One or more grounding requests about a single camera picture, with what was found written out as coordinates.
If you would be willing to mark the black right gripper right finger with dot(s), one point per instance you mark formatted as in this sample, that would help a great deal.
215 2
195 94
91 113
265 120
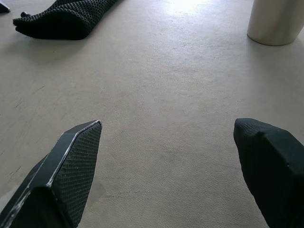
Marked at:
273 166

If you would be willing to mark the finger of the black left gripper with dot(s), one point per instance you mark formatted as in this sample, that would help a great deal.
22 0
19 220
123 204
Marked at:
3 6

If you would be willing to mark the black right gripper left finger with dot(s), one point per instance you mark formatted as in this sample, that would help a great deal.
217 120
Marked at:
61 171

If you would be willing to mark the black cloth pouch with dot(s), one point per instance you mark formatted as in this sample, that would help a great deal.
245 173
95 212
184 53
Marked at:
59 21

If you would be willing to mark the white cylindrical container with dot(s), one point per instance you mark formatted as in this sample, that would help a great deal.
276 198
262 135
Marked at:
273 23

